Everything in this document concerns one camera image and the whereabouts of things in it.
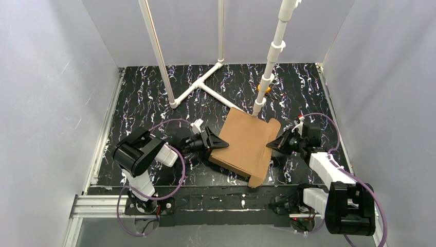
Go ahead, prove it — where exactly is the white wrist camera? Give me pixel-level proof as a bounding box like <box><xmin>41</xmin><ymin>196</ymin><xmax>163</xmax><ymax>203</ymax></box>
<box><xmin>292</xmin><ymin>115</ymin><xmax>305</xmax><ymax>135</ymax></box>
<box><xmin>190</xmin><ymin>119</ymin><xmax>204</xmax><ymax>134</ymax></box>

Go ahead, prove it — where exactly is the white PVC pipe frame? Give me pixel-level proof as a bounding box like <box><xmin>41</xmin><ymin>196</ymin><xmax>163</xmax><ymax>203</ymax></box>
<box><xmin>169</xmin><ymin>0</ymin><xmax>304</xmax><ymax>117</ymax></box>

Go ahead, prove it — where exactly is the white wooden corner post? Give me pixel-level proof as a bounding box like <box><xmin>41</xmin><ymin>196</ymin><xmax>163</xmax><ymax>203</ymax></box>
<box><xmin>138</xmin><ymin>0</ymin><xmax>177</xmax><ymax>109</ymax></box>

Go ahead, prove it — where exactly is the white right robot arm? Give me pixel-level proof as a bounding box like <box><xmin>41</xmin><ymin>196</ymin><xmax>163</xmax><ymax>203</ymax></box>
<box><xmin>267</xmin><ymin>123</ymin><xmax>376</xmax><ymax>236</ymax></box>

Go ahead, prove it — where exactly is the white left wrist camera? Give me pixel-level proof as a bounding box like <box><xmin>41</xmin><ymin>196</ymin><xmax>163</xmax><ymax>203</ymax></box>
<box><xmin>190</xmin><ymin>119</ymin><xmax>204</xmax><ymax>134</ymax></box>

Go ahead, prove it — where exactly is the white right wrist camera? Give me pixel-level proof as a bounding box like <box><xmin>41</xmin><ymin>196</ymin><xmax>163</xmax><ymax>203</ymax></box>
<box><xmin>292</xmin><ymin>115</ymin><xmax>305</xmax><ymax>135</ymax></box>

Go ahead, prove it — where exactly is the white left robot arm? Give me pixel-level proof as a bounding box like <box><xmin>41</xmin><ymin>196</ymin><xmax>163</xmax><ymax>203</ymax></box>
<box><xmin>112</xmin><ymin>127</ymin><xmax>229</xmax><ymax>202</ymax></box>

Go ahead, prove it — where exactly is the brown cardboard box sheet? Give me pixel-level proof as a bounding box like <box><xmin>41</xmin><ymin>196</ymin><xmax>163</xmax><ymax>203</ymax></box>
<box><xmin>209</xmin><ymin>108</ymin><xmax>281</xmax><ymax>188</ymax></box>

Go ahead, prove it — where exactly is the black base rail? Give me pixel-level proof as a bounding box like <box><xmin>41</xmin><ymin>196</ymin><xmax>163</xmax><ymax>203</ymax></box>
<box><xmin>120</xmin><ymin>185</ymin><xmax>311</xmax><ymax>227</ymax></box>

